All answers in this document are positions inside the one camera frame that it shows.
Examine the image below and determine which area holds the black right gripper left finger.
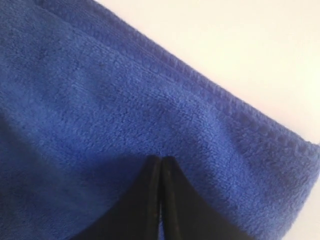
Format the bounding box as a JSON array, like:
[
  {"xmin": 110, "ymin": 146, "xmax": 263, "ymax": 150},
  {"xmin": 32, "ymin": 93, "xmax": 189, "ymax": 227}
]
[{"xmin": 72, "ymin": 155, "xmax": 161, "ymax": 240}]

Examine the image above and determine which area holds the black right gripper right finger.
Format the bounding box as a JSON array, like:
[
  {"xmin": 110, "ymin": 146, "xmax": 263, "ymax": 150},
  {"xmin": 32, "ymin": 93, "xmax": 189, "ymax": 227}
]
[{"xmin": 161, "ymin": 156, "xmax": 250, "ymax": 240}]

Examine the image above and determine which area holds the blue microfibre towel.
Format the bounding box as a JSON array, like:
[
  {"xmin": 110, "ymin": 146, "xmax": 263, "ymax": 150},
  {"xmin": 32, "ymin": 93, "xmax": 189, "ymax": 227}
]
[{"xmin": 0, "ymin": 0, "xmax": 320, "ymax": 240}]

